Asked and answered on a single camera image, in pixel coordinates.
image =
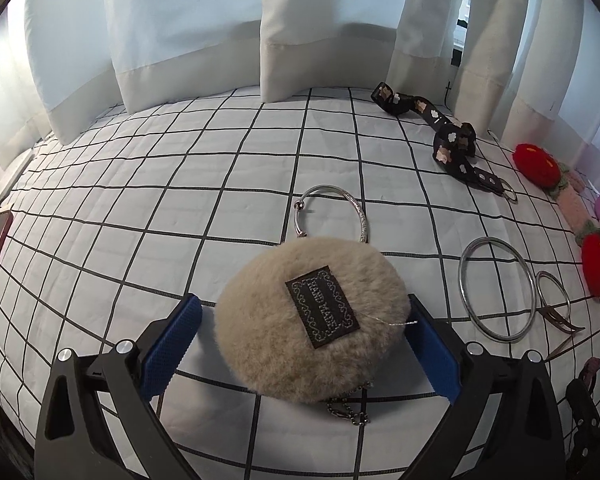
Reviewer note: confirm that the black studded strap keychain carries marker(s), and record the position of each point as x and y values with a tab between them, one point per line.
455	143

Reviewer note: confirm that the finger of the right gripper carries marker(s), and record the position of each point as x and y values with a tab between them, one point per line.
584	459

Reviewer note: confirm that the black hair tie pink flower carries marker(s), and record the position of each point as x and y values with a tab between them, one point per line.
588	373

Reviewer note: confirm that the beige fluffy handmade pouch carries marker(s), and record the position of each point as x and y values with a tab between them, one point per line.
311	319

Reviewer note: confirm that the small silver ring clip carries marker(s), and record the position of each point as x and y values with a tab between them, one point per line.
559	315

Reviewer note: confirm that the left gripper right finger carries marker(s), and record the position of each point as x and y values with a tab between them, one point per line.
502	421

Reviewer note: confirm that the white oval object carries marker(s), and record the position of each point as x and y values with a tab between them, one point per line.
14	171

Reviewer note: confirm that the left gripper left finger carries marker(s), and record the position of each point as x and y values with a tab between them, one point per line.
73	440

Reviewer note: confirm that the large silver bangle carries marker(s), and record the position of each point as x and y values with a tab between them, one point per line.
508	337

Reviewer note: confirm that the white curtain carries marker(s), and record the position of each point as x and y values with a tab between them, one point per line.
525	70

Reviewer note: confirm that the white grid tablecloth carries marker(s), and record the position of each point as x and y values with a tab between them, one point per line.
112	229

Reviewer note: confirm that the pink strawberry headband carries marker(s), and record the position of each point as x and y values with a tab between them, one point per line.
564	186

